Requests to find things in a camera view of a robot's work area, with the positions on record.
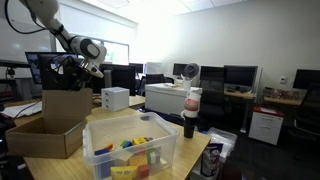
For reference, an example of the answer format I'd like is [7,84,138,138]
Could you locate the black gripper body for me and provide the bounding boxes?
[71,67,93,91]

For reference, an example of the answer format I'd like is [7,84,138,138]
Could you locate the brown cardboard box with lid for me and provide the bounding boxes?
[4,88,94,160]

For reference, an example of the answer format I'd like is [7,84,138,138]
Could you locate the large white storage box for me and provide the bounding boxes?
[144,82,203,118]

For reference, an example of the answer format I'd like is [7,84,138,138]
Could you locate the grey monitor stand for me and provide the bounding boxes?
[103,69,113,89]

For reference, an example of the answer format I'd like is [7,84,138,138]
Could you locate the large black monitor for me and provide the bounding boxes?
[36,53,93,92]

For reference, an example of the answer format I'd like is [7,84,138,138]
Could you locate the small white drawer unit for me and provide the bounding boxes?
[100,86,130,112]

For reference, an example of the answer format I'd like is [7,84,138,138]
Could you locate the wide black monitor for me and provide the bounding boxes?
[90,63,137,97]

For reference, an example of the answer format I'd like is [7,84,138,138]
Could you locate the office window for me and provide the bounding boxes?
[99,39,130,66]

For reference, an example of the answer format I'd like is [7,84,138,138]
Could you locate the monitor with blue screen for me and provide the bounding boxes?
[25,51,43,85]

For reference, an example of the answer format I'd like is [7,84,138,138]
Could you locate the black computer monitor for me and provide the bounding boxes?
[223,65,259,88]
[129,62,145,75]
[292,68,320,90]
[172,63,188,77]

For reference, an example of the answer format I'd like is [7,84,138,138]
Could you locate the white paper sheets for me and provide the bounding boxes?
[1,100,44,119]

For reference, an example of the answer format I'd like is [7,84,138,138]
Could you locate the clear plastic storage bin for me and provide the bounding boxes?
[82,111,180,180]

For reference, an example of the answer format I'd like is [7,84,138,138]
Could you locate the white monitor back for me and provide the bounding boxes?
[145,61,164,75]

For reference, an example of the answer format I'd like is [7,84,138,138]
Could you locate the blue wooden block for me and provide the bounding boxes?
[94,147,110,156]

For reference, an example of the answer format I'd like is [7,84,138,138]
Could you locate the green and blue block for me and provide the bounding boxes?
[119,139,133,149]

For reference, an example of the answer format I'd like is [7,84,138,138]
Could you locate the yellow wooden block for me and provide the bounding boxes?
[131,137,148,146]

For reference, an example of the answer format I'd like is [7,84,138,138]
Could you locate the large blue block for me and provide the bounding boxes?
[99,161,113,179]

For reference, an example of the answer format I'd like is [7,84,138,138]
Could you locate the orange yellow block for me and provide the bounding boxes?
[128,154,149,167]

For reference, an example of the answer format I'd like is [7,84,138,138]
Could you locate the yellow printed block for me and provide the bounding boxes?
[109,165,139,180]

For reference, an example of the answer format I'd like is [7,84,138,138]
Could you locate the green wooden block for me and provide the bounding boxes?
[146,147,162,166]

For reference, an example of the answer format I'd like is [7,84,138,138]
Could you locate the white mug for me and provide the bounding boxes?
[179,78,194,92]

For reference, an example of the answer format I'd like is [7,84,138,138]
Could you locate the white desk fan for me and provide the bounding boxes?
[183,62,200,81]

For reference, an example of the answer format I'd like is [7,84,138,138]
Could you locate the red wooden block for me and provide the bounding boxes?
[137,164,151,180]

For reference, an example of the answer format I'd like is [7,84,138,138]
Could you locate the clear plastic floor bin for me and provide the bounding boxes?
[206,127,238,158]

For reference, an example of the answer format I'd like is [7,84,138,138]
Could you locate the dark snack bag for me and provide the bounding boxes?
[201,143,224,178]

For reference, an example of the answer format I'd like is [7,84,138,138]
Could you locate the wooden office desk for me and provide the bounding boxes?
[223,90,257,134]
[263,95,303,108]

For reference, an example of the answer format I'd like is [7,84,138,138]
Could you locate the white filing cabinet red top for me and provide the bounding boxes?
[248,105,285,146]

